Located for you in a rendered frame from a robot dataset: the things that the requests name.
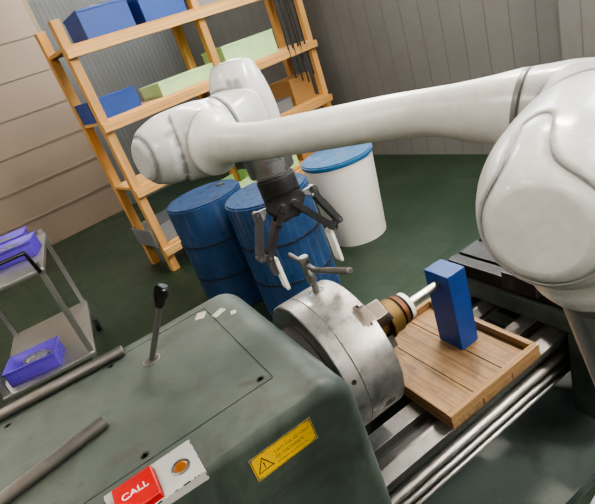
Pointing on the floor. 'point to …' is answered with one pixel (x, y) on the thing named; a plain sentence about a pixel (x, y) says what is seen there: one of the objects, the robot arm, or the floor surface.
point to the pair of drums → (252, 281)
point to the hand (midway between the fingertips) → (311, 266)
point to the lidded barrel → (349, 191)
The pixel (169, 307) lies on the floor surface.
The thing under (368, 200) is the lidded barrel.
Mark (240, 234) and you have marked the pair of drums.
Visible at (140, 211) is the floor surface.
